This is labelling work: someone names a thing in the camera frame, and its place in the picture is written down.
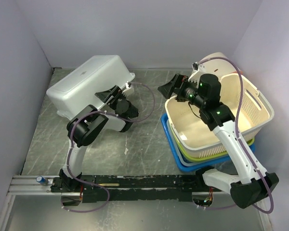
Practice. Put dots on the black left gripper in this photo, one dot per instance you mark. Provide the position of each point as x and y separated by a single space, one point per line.
105 96

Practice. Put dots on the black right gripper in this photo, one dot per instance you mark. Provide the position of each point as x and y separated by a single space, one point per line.
178 83

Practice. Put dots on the white translucent plastic bin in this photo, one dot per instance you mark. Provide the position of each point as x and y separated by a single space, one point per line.
75 91

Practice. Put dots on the cream perforated basket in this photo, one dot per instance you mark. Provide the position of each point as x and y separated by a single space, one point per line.
240 95

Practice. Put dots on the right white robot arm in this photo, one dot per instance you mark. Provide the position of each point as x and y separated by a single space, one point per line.
252 183

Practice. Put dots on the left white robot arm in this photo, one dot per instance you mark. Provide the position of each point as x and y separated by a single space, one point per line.
83 129

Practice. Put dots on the cream cylindrical bucket orange rim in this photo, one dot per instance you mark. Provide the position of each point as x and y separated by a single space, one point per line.
218 67

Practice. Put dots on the green plastic tub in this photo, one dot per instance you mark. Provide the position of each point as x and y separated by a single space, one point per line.
201 153

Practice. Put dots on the blue plastic tub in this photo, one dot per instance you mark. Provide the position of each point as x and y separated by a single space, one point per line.
163 120

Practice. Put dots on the brass pencil-like rod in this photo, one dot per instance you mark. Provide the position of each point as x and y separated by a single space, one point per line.
109 184

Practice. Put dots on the blue capacitor cylinder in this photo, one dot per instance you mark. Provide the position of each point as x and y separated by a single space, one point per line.
42 180

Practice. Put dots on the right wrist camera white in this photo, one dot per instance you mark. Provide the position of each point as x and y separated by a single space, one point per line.
198 71

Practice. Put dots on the aluminium rail frame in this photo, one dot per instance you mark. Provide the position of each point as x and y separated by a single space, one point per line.
31 206

